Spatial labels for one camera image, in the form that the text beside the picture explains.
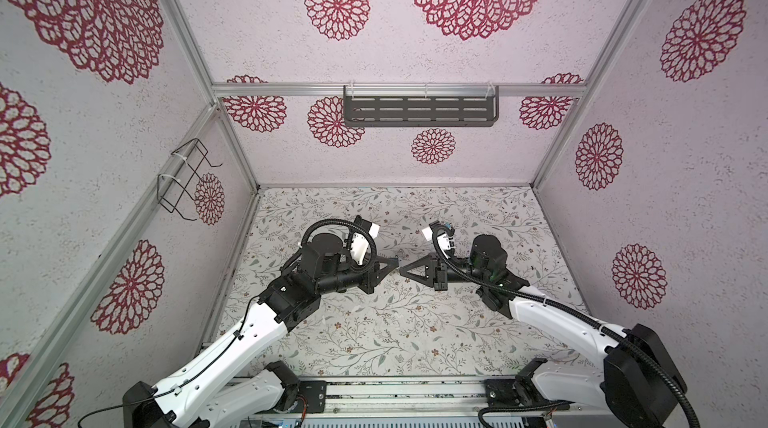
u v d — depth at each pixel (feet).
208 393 1.30
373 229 1.99
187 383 1.32
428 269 2.14
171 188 2.39
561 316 1.64
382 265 2.20
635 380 1.34
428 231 2.10
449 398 2.47
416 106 3.05
